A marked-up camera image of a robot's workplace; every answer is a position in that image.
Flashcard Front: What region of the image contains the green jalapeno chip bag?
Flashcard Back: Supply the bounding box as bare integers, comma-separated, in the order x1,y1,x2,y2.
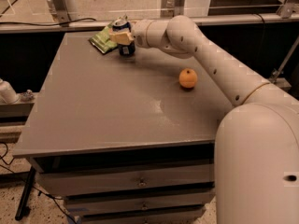
89,15,127,54

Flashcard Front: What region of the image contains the black metal leg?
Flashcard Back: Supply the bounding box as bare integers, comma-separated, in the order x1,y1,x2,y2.
15,167,36,221

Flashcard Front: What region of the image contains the grey drawer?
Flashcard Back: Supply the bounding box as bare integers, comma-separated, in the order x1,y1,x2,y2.
81,205,205,224
65,189,215,216
36,164,214,196

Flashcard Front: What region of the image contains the bottom grey drawer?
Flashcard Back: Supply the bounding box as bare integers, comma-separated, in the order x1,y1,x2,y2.
81,205,205,224

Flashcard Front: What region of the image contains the left metal frame post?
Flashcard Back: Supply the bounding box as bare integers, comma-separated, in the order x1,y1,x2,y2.
51,0,70,23

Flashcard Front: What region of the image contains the grey metal rail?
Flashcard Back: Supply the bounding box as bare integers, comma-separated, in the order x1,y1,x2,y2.
0,13,299,34

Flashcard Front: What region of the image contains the orange fruit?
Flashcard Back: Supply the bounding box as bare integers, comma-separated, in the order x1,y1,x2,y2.
178,68,198,89

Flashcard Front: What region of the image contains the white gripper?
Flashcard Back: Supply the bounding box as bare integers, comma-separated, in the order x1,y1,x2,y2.
109,20,151,49

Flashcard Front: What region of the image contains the grey drawer cabinet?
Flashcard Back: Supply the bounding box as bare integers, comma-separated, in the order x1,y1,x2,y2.
12,26,237,224

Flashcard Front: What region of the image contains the blue pepsi can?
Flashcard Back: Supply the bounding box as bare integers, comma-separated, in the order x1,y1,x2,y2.
112,21,135,56

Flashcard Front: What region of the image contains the black floor cable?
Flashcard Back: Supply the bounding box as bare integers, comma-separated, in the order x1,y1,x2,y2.
0,141,78,224

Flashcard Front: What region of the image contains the middle grey drawer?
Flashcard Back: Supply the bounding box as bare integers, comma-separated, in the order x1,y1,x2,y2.
65,189,215,216

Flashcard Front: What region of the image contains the centre metal frame post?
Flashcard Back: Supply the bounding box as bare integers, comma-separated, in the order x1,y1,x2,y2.
172,0,187,17

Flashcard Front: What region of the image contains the metal frame post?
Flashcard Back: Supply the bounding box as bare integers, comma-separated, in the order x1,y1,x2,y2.
51,0,70,23
172,0,187,17

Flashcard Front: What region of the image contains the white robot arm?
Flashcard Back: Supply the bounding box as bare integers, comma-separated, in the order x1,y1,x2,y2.
109,16,299,224

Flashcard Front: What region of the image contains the black cable on rail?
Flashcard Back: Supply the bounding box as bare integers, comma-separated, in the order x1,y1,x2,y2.
0,17,97,28

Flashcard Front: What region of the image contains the top grey drawer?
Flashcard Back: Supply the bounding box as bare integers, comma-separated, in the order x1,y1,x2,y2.
36,164,214,196

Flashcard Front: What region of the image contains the white cylinder at left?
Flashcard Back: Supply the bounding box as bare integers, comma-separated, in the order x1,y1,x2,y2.
0,78,19,104

